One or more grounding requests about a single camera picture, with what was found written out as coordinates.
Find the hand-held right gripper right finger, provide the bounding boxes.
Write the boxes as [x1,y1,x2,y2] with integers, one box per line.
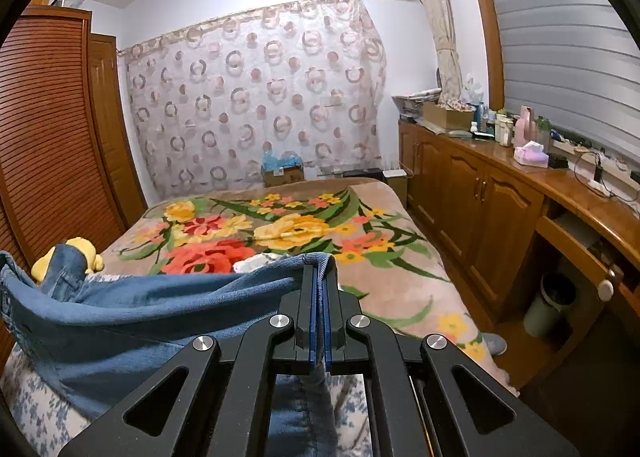
[324,267,581,457]

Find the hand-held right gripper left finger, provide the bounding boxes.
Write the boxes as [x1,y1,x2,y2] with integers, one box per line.
[59,262,325,457]

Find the blue denim pants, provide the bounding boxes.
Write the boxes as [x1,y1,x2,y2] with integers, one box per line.
[0,244,342,457]

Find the floral plush blanket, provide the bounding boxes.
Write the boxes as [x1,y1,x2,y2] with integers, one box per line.
[102,178,511,388]

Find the brown cardboard box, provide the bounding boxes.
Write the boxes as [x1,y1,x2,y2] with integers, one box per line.
[261,164,305,188]

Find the grey slipper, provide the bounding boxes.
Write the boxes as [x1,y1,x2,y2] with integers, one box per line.
[482,332,509,357]

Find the long wooden cabinet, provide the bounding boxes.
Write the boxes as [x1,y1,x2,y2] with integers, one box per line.
[398,119,640,388]

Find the grey-green trash bin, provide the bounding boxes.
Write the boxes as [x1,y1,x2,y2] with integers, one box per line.
[522,273,577,338]

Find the circle print sheer curtain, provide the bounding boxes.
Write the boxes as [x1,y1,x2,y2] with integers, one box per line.
[117,0,390,202]

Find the patterned folded cloth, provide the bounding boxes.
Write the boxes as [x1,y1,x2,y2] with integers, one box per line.
[391,89,443,120]

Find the open cardboard box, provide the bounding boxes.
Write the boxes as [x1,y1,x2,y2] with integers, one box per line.
[422,102,476,132]

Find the wooden pull-out drawer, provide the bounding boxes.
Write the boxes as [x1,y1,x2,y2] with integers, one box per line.
[535,214,627,301]

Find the pink tissue box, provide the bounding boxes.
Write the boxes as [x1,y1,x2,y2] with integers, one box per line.
[514,139,550,168]

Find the yellow plush toy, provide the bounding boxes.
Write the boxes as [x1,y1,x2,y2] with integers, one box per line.
[31,237,106,286]

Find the plain wooden wardrobe door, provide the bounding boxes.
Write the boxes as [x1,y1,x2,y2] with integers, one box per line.
[89,33,149,229]

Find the white plastic bag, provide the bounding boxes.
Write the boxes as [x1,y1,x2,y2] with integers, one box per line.
[457,74,489,106]

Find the blue white floral quilt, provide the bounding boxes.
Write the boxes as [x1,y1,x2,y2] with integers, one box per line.
[0,253,378,457]

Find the white power strip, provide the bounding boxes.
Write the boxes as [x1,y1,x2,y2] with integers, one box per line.
[550,138,633,198]

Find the beige tied window curtain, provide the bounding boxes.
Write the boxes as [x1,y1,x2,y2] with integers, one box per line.
[406,0,466,106]

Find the grey window blind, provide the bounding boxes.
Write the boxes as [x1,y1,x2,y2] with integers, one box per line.
[472,0,640,162]

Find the black cable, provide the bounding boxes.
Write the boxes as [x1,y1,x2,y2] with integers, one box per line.
[572,149,617,194]

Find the wooden window frame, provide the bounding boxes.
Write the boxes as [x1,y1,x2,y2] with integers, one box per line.
[457,0,506,110]

